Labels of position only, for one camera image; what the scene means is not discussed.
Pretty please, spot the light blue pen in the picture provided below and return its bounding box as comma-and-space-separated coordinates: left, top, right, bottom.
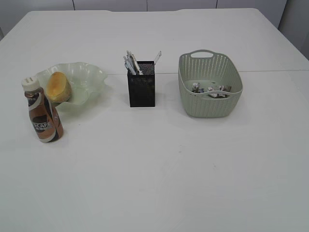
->
123, 56, 136, 75

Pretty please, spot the beige grip pen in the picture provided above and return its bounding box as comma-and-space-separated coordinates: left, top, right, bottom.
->
130, 54, 143, 75

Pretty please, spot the translucent green wavy bowl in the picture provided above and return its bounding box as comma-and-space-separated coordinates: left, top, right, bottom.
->
35, 62, 108, 111

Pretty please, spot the white grey pen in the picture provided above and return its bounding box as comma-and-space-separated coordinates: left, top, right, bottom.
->
126, 50, 143, 75

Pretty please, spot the yellow bread loaf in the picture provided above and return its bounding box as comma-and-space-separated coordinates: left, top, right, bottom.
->
46, 72, 72, 103

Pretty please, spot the brown coffee bottle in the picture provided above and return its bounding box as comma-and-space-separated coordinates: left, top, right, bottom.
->
21, 77, 63, 143

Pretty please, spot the black mesh pen holder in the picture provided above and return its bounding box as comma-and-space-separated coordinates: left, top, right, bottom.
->
127, 61, 155, 107

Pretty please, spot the green plastic basket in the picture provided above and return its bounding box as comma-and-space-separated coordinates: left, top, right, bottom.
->
178, 50, 243, 118

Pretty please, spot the clear plastic ruler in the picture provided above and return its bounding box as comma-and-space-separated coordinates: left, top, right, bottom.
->
154, 51, 162, 65

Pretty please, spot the small paper ball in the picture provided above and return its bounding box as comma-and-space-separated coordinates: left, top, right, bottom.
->
192, 83, 205, 93

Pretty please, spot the large paper ball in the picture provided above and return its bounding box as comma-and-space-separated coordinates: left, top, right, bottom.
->
207, 85, 231, 99

